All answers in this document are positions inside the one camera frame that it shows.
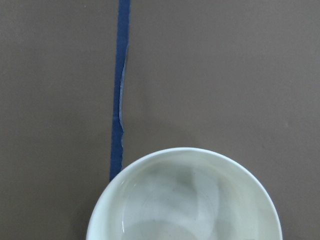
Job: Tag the white ceramic bowl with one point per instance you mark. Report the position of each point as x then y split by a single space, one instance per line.
184 193

